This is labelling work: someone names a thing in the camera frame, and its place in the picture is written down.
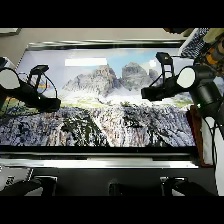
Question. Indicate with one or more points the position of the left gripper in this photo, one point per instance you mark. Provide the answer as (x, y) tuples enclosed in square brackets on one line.
[(49, 105)]

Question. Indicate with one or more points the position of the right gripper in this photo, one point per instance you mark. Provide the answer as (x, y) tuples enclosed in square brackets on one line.
[(160, 91)]

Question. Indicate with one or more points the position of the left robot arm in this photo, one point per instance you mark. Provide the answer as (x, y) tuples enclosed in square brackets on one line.
[(18, 88)]

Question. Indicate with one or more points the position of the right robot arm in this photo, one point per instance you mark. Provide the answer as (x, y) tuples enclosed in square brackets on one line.
[(203, 86)]

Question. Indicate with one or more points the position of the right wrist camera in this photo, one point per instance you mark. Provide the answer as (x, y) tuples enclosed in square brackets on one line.
[(165, 60)]

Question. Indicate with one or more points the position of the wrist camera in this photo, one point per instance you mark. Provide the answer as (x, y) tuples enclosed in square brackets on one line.
[(39, 69), (165, 60)]

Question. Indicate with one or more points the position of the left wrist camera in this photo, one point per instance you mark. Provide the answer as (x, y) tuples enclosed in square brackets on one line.
[(39, 69)]

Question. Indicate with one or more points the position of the silver frame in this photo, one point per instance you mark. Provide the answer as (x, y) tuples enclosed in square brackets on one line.
[(100, 163)]

